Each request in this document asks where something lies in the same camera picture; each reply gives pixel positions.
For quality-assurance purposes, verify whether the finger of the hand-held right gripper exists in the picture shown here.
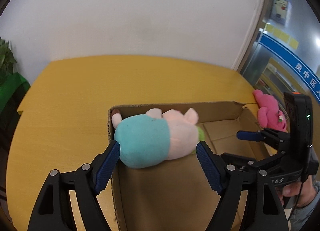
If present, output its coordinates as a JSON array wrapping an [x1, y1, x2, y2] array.
[[220, 151, 288, 173], [236, 128, 291, 152]]

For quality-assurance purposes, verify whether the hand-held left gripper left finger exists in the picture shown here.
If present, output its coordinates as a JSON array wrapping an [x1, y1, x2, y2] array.
[[27, 140, 121, 231]]

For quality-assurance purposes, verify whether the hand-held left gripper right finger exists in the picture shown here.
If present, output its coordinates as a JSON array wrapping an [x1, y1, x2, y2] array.
[[196, 141, 290, 231]]

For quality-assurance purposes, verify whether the brown cardboard box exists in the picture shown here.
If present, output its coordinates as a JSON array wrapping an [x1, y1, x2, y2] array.
[[107, 100, 275, 231]]

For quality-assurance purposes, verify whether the teal and pink plush pig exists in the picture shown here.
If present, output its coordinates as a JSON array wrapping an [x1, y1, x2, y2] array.
[[111, 107, 207, 169]]

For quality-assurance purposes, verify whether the person's right forearm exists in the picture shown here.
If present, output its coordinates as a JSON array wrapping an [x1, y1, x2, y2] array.
[[287, 181, 320, 231]]

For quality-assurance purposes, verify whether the yellow wooden desktop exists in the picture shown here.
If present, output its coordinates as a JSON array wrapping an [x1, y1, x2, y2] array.
[[7, 55, 310, 231]]

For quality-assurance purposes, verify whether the person's right hand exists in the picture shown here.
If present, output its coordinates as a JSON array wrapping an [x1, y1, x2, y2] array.
[[279, 177, 316, 209]]

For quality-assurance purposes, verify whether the pink plush toy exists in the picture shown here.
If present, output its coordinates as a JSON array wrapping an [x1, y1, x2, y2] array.
[[252, 89, 288, 132]]

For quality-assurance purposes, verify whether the metal framed glass door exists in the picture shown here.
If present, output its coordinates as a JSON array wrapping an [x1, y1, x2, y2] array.
[[236, 0, 320, 114]]

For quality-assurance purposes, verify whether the blue sign band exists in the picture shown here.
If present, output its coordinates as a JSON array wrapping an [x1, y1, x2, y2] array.
[[259, 33, 320, 102]]

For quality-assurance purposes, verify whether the green cloth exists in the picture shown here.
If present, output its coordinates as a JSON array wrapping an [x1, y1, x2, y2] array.
[[0, 72, 31, 113]]

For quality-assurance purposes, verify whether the large green potted plant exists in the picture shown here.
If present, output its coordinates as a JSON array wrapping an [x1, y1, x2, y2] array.
[[0, 37, 17, 84]]

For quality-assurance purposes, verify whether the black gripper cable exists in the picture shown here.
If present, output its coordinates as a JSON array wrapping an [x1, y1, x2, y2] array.
[[287, 143, 313, 224]]

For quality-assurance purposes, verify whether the cartoon wall poster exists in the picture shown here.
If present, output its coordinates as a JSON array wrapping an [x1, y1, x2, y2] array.
[[269, 0, 292, 27]]

